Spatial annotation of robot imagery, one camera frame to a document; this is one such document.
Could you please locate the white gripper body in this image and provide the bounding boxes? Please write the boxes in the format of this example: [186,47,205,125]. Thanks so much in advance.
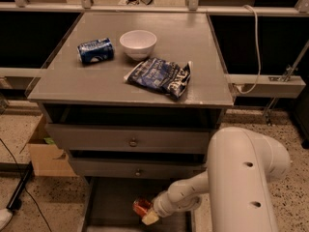
[153,191,178,218]

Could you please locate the orange coke can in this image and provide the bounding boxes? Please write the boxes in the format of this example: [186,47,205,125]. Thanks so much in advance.
[132,197,153,218]

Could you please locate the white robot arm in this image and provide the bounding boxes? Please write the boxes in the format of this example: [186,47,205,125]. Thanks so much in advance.
[142,127,291,232]

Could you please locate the open grey bottom drawer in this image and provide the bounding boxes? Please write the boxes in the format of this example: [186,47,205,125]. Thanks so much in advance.
[77,178,195,232]

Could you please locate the grey middle drawer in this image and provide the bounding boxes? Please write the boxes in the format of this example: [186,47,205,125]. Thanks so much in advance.
[69,154,205,179]

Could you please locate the grey drawer cabinet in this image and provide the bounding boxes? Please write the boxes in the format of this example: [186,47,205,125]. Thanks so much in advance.
[26,12,234,232]

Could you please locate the grey top drawer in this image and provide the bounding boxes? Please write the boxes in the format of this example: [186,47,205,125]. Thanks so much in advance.
[45,124,212,154]

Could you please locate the blue pepsi can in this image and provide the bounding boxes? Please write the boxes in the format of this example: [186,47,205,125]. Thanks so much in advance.
[77,38,114,64]

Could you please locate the blue chip bag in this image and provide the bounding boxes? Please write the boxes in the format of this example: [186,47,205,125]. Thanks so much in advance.
[124,58,192,100]

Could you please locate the cardboard box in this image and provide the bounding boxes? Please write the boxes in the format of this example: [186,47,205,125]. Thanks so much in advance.
[27,116,76,177]

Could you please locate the black floor bar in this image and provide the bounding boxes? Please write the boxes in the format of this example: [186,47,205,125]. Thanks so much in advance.
[6,162,33,212]

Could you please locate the white bowl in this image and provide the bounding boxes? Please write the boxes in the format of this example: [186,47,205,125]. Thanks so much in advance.
[120,30,157,61]

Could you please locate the metal rail frame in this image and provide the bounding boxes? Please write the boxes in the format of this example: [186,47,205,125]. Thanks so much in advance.
[0,0,309,99]

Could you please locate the black floor cable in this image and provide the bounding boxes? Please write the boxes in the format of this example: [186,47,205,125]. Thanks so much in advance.
[0,138,52,232]

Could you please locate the white cable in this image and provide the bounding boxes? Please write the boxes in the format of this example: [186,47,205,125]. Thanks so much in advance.
[236,4,262,96]

